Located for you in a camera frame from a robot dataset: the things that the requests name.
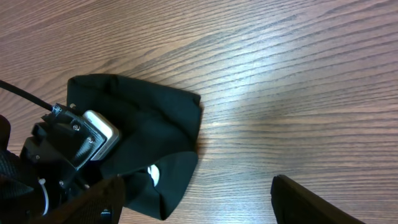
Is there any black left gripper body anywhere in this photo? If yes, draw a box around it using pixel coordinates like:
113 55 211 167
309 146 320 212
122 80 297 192
21 104 104 215

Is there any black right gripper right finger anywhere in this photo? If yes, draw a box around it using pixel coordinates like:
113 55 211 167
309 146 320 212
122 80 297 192
271 175 363 224

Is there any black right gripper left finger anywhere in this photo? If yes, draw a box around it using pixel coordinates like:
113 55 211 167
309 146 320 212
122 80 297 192
29 176 126 224

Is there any black t-shirt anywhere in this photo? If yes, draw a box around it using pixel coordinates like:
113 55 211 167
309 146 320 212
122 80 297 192
67 74 202 220

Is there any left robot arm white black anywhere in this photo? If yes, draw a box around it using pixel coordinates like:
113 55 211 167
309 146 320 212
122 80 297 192
1 105 123 223

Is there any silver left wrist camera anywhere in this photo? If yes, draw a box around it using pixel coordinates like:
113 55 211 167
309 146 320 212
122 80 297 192
83 110 121 161

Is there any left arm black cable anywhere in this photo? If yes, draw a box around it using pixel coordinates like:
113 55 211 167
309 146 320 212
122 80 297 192
0 80 55 112

